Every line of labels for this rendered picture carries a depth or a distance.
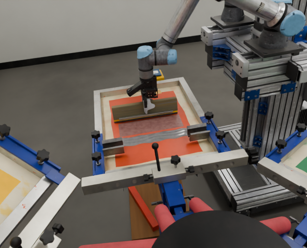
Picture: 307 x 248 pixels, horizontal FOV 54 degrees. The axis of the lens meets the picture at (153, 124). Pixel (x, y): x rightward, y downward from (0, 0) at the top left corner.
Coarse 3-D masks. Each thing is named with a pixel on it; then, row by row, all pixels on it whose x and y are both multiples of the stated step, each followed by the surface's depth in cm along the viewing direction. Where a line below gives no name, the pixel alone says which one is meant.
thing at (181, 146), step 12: (168, 96) 185; (180, 108) 173; (156, 120) 165; (168, 120) 164; (180, 120) 163; (156, 132) 156; (168, 144) 147; (180, 144) 147; (192, 144) 146; (168, 156) 140
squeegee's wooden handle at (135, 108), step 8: (128, 104) 162; (136, 104) 161; (160, 104) 163; (168, 104) 164; (176, 104) 165; (112, 112) 161; (120, 112) 162; (128, 112) 163; (136, 112) 163; (144, 112) 164; (152, 112) 165
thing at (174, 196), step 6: (162, 186) 120; (168, 186) 113; (174, 186) 113; (168, 192) 111; (174, 192) 111; (180, 192) 111; (168, 198) 109; (174, 198) 109; (180, 198) 108; (168, 204) 109; (174, 204) 106; (180, 204) 106
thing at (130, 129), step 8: (136, 96) 188; (112, 104) 182; (120, 104) 181; (112, 120) 168; (144, 120) 166; (112, 128) 162; (120, 128) 161; (128, 128) 161; (136, 128) 160; (144, 128) 160; (120, 136) 156; (128, 136) 155; (144, 144) 149; (128, 152) 145; (136, 152) 145; (144, 152) 144; (152, 152) 144; (120, 160) 141; (128, 160) 140; (136, 160) 140; (144, 160) 139; (152, 160) 139
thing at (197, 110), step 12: (168, 84) 193; (180, 84) 190; (96, 96) 184; (192, 96) 175; (96, 108) 173; (192, 108) 169; (96, 120) 163; (192, 156) 133; (120, 168) 131; (132, 168) 130
